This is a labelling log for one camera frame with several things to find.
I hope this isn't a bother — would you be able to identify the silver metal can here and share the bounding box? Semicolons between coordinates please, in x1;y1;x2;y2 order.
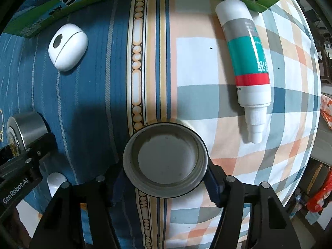
6;111;50;157

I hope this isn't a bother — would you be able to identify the white rounded object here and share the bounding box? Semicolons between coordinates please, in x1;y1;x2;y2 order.
47;172;68;198

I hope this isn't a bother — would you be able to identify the orange plastic bag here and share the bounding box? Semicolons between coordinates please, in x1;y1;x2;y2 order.
320;95;332;131

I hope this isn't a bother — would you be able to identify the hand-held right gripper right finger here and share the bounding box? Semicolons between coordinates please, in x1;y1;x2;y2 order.
204;161;303;249

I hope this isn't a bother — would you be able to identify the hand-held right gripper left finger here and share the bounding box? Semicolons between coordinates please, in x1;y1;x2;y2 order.
29;164;127;249

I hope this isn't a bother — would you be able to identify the white oval device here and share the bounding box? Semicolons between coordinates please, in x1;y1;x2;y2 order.
48;23;89;71

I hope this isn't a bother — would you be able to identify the patterned bed sheet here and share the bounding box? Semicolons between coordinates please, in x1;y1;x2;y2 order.
0;0;322;249

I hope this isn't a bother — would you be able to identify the round metal lid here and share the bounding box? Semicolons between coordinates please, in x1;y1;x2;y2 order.
123;123;209;198

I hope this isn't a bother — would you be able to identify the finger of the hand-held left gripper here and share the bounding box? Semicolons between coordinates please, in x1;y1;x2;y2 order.
0;133;57;184

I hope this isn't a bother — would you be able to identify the white teal red tube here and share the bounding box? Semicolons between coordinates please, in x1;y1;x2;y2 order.
215;0;272;144

